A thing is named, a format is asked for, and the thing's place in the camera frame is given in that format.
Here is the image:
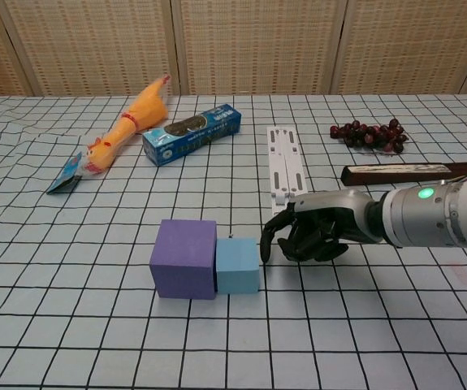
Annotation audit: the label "small blue packet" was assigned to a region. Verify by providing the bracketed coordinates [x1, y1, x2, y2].
[46, 152, 84, 196]

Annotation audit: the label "folded dark wooden fan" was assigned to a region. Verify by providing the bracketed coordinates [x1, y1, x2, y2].
[340, 161, 467, 188]

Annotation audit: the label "blue cookie box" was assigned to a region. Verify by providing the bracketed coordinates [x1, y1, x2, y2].
[141, 103, 243, 167]

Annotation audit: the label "dark red grape bunch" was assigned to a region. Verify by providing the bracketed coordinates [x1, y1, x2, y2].
[329, 118, 409, 155]

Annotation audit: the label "light blue checked tablecloth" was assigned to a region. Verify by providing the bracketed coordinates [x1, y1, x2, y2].
[0, 93, 467, 390]

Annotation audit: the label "medium blue foam cube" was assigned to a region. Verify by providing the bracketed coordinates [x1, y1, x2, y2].
[215, 237, 261, 295]

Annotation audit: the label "white folding laptop stand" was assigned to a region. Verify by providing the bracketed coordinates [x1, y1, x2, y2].
[266, 125, 309, 216]

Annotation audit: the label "beige woven folding screen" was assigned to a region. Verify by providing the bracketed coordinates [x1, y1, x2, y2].
[0, 0, 467, 97]

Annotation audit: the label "yellow rubber chicken toy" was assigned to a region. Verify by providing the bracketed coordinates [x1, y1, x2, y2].
[79, 74, 172, 176]

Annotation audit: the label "large purple foam cube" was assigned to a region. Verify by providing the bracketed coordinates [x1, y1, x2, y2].
[149, 219, 218, 301]

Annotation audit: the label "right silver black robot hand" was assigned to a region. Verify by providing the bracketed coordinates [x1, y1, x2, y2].
[259, 188, 384, 263]

